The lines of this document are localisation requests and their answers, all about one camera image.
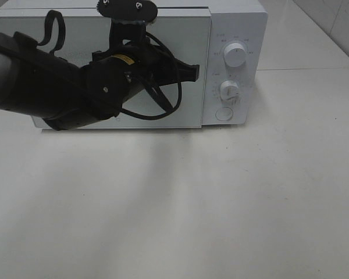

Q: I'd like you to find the white microwave oven body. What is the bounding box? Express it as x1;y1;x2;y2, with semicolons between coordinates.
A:
0;1;268;127

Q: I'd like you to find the black left camera cable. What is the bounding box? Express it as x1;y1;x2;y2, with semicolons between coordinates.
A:
122;31;182;120

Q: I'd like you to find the upper white power knob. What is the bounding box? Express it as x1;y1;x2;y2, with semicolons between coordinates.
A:
223;42;247;68

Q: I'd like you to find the round white door button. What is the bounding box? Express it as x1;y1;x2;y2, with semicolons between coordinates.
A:
215;107;233;121

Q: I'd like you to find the white microwave door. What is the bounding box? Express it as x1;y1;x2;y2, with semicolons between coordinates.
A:
0;9;210;128

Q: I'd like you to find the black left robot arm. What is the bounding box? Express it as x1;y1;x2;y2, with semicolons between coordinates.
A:
0;32;200;131

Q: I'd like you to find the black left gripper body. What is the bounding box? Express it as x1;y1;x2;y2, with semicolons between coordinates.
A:
91;43;181;88

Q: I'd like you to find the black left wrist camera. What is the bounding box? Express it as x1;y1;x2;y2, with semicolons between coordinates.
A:
97;0;158;51

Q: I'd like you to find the white timer knob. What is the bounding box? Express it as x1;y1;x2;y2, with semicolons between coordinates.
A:
220;80;240;102

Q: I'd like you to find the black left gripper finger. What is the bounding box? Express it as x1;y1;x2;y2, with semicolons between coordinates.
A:
174;58;199;83

